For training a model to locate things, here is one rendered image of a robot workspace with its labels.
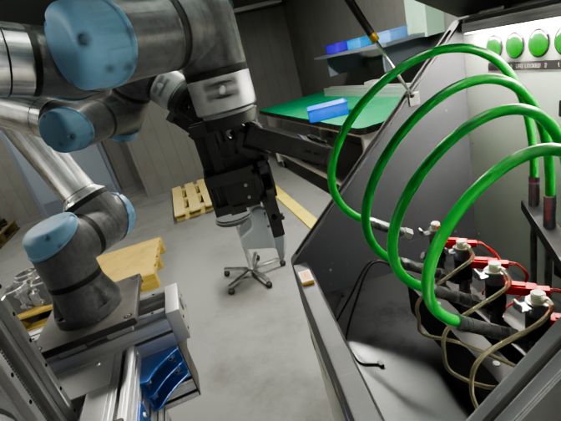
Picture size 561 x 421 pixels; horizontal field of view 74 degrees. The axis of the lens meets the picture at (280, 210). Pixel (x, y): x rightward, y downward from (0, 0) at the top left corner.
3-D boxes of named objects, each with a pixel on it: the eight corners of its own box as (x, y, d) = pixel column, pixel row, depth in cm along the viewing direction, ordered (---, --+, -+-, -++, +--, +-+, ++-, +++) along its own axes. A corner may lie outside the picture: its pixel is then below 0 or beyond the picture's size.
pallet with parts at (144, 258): (5, 343, 290) (-19, 307, 277) (40, 289, 368) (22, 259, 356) (164, 286, 312) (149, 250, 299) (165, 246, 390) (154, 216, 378)
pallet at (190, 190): (174, 195, 565) (171, 188, 561) (234, 176, 580) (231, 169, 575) (174, 226, 440) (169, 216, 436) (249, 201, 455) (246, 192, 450)
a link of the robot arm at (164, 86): (178, 71, 76) (162, 63, 68) (197, 83, 76) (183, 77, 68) (160, 103, 78) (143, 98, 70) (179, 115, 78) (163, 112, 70)
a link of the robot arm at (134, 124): (78, 131, 75) (89, 83, 69) (116, 119, 85) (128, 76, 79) (110, 154, 75) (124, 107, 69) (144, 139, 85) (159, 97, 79)
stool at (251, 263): (278, 251, 319) (261, 192, 299) (295, 279, 272) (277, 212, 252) (223, 270, 311) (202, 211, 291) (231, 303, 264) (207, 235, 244)
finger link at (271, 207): (269, 229, 52) (252, 170, 49) (280, 225, 52) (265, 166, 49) (273, 243, 47) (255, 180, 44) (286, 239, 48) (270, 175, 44)
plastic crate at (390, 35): (409, 35, 328) (408, 24, 325) (390, 41, 324) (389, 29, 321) (391, 39, 354) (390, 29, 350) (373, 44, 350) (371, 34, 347)
